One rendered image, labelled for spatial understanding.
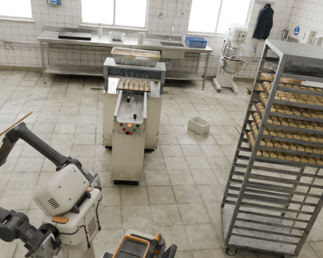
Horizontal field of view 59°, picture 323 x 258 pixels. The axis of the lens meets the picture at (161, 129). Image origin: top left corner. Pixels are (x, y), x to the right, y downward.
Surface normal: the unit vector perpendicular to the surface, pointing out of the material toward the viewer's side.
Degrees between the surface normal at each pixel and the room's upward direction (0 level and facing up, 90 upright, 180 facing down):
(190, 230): 0
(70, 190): 47
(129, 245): 0
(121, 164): 90
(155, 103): 90
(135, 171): 90
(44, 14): 90
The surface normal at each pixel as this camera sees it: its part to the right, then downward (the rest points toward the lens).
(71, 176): 0.77, -0.43
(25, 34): 0.17, 0.48
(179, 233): 0.11, -0.87
